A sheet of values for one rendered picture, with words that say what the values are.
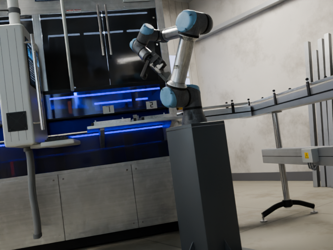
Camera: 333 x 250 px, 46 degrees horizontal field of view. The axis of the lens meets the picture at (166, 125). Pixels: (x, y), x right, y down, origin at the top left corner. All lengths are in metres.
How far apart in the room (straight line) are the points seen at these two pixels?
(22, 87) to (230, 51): 4.17
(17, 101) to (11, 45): 0.35
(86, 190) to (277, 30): 3.58
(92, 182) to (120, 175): 0.21
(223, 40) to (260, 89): 1.07
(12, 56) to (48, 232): 1.30
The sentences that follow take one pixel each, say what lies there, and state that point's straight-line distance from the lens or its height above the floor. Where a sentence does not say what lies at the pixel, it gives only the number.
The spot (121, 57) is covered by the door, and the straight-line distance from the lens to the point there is 3.15.
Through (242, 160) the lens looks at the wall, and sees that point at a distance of 6.10.
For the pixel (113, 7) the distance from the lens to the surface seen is 3.26.
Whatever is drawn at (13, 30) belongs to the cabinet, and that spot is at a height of 1.51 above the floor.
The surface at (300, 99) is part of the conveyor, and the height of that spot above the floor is 0.87.
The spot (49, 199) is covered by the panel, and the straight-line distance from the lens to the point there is 3.06.
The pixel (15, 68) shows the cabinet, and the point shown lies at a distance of 2.57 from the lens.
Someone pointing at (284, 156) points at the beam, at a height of 0.49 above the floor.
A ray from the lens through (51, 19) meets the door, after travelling 3.23.
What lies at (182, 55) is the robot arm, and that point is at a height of 1.16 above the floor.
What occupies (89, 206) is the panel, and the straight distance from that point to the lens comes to 3.06.
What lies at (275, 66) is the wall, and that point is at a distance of 5.59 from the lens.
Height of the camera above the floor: 0.69
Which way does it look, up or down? 3 degrees up
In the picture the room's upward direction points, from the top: 7 degrees counter-clockwise
